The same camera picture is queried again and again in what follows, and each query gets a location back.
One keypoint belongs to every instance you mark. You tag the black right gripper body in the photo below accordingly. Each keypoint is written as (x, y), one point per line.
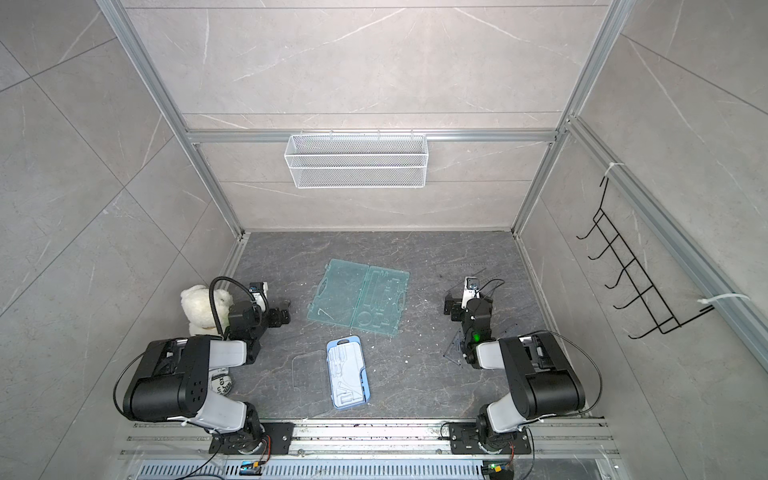
(467, 332)

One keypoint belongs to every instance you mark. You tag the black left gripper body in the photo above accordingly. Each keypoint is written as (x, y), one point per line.
(262, 323)

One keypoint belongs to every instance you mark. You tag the clear plastic triangle ruler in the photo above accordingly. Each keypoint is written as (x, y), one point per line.
(454, 352)

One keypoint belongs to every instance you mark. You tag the green transparent ruler set case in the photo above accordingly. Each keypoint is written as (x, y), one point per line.
(360, 297)

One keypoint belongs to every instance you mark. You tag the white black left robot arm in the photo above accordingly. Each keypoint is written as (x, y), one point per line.
(173, 383)

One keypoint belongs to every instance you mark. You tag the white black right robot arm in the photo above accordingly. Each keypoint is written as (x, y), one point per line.
(541, 381)

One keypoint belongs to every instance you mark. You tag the blue geometry set case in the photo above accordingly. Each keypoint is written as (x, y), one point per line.
(349, 386)

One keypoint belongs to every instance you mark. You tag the white teddy bear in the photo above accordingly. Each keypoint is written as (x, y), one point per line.
(196, 306)

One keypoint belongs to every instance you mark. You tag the printed newspaper pattern pouch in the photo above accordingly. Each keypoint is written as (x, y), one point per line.
(221, 382)

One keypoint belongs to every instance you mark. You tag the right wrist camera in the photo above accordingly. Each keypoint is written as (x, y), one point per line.
(471, 288)

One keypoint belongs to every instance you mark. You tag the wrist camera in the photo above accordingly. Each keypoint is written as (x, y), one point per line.
(471, 288)
(259, 292)

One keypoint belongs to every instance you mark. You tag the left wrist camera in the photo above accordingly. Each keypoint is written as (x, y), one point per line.
(259, 292)

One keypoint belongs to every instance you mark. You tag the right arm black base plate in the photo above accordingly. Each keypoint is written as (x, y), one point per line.
(468, 438)

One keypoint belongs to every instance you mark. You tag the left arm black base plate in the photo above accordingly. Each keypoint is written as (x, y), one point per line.
(271, 437)

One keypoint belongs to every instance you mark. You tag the aluminium front rail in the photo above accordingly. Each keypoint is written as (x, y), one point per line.
(331, 438)

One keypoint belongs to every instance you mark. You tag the white wire mesh basket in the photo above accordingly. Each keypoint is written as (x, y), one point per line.
(361, 160)

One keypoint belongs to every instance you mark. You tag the black wire hook rack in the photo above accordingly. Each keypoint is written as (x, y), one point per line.
(633, 273)

